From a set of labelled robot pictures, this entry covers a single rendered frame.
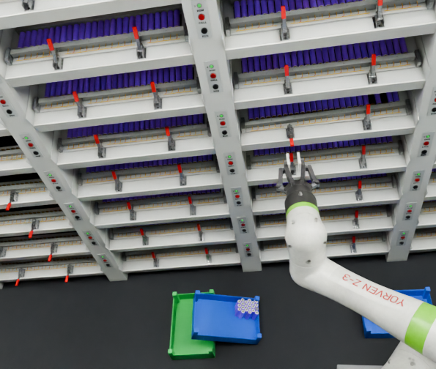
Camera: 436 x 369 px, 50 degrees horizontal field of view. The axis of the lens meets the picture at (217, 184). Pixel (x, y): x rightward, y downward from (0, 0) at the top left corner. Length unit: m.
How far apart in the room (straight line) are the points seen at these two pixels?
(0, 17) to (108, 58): 0.31
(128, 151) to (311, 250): 0.84
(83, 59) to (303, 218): 0.83
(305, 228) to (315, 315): 1.11
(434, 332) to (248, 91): 0.90
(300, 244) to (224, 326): 1.08
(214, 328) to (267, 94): 1.13
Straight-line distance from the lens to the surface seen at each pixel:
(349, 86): 1.59
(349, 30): 1.47
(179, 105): 1.60
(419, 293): 2.38
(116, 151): 1.81
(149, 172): 1.93
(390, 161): 1.90
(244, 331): 2.25
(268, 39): 1.46
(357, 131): 1.73
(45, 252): 2.45
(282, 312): 2.30
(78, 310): 2.57
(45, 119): 1.75
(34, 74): 1.62
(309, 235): 1.23
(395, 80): 1.62
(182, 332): 2.33
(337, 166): 1.87
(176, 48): 1.49
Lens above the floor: 2.09
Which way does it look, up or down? 49 degrees down
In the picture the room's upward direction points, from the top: 14 degrees counter-clockwise
